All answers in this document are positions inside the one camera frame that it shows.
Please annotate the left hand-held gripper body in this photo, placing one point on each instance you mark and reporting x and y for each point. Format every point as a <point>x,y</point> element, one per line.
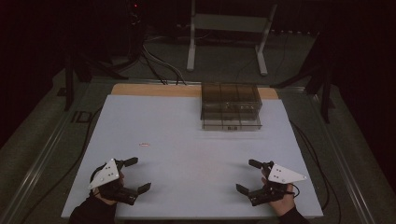
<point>106,175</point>

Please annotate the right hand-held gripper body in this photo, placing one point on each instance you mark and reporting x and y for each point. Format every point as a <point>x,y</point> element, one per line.
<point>283,175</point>

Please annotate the person's left hand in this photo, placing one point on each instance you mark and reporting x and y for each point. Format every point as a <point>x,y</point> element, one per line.
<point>121,179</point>

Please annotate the person's right hand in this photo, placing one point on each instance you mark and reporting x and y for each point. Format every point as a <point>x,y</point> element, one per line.
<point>285,203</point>

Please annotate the small red and white item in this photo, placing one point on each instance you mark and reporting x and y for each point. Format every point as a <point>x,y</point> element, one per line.
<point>144,144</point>

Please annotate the clear plastic drawer box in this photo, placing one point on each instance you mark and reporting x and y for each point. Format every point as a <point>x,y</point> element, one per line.
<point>230,105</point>

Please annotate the black tripod stand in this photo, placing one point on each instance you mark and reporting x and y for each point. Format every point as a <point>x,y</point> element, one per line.
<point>325,93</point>
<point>70,77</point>

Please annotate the dark device with red light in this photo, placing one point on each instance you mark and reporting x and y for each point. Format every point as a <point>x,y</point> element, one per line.
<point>134,28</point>

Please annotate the white metal stand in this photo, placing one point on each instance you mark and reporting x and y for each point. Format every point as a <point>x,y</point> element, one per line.
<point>230,23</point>

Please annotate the metal floor rail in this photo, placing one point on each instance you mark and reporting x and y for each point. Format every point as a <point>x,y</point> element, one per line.
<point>345,161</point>
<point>37,161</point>

